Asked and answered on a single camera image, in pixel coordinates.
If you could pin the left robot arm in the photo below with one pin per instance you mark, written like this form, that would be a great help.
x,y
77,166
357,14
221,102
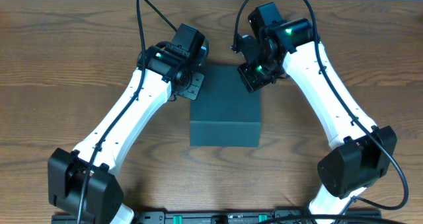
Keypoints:
x,y
83,182

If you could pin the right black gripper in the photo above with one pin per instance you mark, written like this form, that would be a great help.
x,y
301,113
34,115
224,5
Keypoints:
x,y
252,82

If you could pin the dark green box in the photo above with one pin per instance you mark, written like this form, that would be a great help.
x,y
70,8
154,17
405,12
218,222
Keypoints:
x,y
224,113

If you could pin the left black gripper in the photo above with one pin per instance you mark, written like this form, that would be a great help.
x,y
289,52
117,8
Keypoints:
x,y
192,86

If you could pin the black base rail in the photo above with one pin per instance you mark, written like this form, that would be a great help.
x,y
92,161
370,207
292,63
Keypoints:
x,y
159,217

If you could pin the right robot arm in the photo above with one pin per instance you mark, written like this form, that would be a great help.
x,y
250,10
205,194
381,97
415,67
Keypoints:
x,y
360,150

